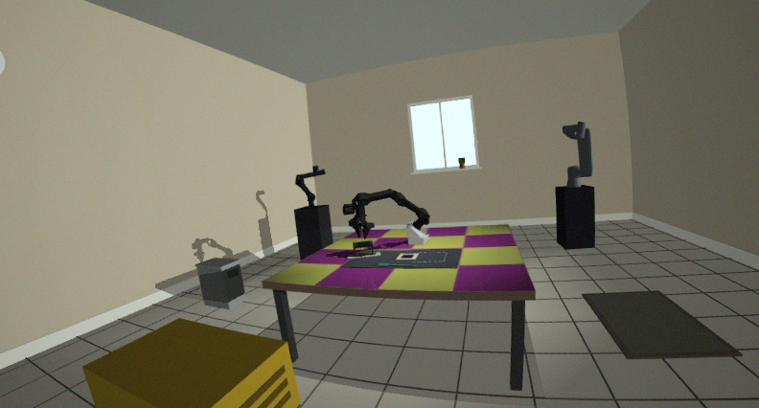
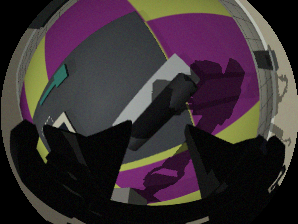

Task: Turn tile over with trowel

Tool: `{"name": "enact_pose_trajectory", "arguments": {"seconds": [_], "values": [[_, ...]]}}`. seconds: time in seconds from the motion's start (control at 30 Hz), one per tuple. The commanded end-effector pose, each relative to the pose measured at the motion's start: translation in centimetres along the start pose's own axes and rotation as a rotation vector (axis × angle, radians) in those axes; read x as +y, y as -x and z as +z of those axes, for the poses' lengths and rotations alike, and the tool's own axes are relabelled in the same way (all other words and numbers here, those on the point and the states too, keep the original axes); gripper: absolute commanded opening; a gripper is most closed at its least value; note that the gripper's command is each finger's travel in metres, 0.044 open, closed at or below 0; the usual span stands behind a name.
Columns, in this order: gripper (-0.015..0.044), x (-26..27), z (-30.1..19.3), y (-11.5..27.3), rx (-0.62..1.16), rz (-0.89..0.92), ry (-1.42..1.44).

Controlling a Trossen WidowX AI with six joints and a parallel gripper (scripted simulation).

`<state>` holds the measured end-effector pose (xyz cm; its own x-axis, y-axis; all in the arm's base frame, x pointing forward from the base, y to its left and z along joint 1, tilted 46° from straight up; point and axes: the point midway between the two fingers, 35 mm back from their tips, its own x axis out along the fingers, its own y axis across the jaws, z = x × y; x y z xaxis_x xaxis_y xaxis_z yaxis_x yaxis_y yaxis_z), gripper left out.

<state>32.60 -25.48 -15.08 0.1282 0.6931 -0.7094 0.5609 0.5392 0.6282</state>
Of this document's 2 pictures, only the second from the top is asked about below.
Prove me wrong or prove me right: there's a beige square tile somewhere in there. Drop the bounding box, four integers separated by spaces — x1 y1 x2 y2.
53 112 77 133

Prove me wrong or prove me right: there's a teal small trowel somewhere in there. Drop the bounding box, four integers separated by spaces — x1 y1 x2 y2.
40 64 68 105

